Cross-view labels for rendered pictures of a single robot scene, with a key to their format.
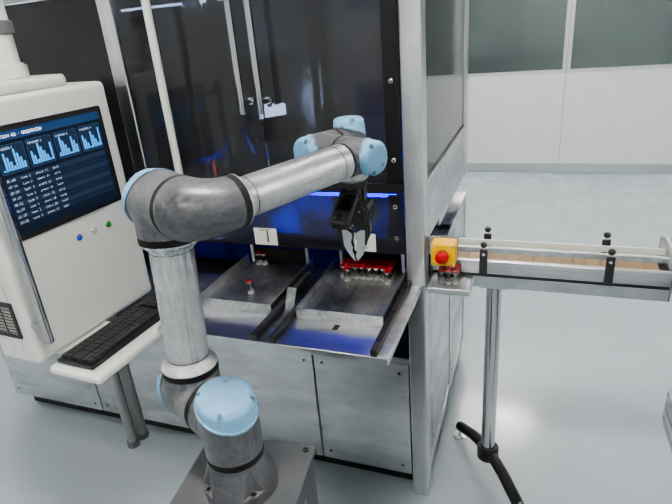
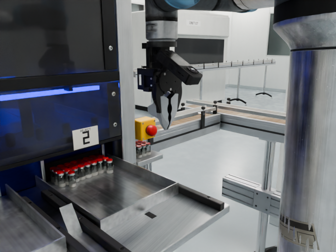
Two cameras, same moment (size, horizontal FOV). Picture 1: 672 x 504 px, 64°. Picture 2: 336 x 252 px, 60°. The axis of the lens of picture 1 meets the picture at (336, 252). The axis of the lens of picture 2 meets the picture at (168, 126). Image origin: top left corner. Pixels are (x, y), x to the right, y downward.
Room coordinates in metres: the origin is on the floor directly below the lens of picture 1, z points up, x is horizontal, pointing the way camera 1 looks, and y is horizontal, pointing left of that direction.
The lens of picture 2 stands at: (1.01, 0.60, 1.28)
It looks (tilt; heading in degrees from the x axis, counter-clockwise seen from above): 15 degrees down; 292
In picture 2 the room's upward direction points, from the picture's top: straight up
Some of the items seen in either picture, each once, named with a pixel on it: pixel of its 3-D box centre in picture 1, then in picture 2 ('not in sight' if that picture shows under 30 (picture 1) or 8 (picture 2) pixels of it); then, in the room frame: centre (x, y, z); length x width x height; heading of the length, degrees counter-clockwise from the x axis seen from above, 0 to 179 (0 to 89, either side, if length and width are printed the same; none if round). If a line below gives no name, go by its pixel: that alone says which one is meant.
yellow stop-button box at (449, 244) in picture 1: (444, 250); (142, 127); (1.49, -0.33, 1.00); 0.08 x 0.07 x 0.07; 158
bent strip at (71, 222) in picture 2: (283, 307); (82, 229); (1.38, 0.17, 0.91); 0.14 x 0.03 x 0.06; 159
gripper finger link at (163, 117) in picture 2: (352, 241); (156, 111); (1.30, -0.04, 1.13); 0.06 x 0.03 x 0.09; 158
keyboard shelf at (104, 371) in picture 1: (120, 333); not in sight; (1.51, 0.72, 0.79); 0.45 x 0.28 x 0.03; 155
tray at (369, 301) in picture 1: (356, 290); (105, 184); (1.47, -0.05, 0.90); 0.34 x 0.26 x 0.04; 159
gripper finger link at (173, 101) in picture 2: (363, 241); (165, 109); (1.29, -0.07, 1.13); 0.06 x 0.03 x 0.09; 158
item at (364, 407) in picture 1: (236, 303); not in sight; (2.33, 0.51, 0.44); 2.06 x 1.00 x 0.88; 68
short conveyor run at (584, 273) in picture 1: (543, 260); (168, 125); (1.52, -0.65, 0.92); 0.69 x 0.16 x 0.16; 68
